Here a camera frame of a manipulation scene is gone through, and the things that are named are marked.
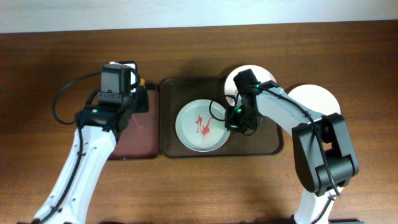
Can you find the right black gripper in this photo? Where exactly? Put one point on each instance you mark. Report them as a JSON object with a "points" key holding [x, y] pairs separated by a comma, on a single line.
{"points": [[231, 124]]}

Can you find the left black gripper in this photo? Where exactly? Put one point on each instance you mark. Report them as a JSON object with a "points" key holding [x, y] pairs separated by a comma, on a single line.
{"points": [[143, 98]]}

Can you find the orange green scrub sponge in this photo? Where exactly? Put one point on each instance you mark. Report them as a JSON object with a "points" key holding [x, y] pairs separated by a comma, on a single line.
{"points": [[142, 82]]}

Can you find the grey-white plate with sauce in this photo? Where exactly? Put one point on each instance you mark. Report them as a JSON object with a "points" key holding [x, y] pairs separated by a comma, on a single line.
{"points": [[199, 125]]}

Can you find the white plate front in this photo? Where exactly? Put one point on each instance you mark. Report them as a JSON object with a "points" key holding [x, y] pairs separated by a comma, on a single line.
{"points": [[316, 98]]}

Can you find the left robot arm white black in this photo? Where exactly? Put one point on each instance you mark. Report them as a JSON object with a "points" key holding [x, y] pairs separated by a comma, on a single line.
{"points": [[99, 125]]}

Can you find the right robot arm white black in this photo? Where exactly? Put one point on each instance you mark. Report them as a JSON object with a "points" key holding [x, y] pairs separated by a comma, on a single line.
{"points": [[325, 160]]}

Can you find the large dark brown tray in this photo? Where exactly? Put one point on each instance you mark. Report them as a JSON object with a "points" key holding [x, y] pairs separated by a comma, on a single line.
{"points": [[177, 92]]}

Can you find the small reddish brown tray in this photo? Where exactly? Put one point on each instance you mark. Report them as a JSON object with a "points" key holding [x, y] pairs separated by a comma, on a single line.
{"points": [[140, 140]]}

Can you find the white plate small red stain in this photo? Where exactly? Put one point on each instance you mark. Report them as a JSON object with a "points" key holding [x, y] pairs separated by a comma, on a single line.
{"points": [[261, 74]]}

